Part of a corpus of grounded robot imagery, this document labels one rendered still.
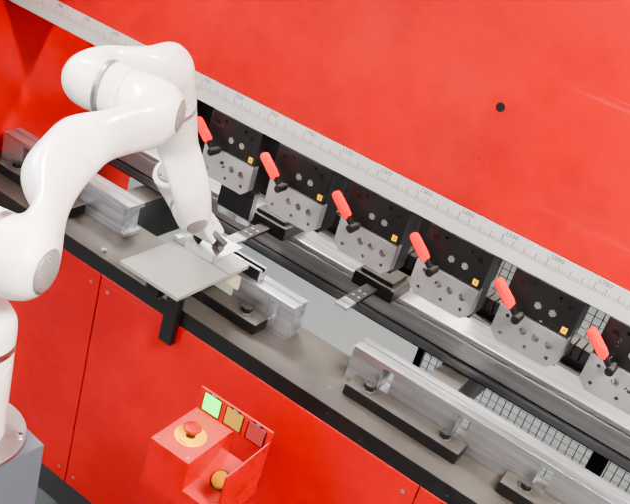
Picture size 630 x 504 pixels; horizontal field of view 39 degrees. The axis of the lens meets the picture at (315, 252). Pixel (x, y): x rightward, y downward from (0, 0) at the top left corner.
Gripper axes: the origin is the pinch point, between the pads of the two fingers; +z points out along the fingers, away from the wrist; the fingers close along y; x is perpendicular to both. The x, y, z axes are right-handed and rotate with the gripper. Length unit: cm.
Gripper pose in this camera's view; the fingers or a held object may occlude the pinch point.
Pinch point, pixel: (208, 241)
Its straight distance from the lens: 220.8
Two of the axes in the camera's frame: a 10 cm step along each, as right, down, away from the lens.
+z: 1.6, 4.7, 8.7
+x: -5.8, 7.5, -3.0
